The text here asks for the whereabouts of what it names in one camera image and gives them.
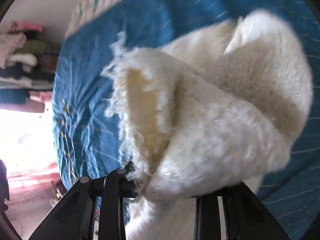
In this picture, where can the white tweed jacket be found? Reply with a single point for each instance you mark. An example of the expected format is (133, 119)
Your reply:
(220, 105)

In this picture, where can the blue striped bed sheet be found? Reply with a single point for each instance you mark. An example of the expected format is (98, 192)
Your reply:
(87, 142)

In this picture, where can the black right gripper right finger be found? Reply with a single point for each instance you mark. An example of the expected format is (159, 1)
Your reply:
(245, 215)

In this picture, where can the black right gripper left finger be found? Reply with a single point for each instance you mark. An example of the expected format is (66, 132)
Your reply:
(73, 216)

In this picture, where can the clothes rack with garments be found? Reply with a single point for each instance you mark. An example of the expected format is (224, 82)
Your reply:
(28, 62)

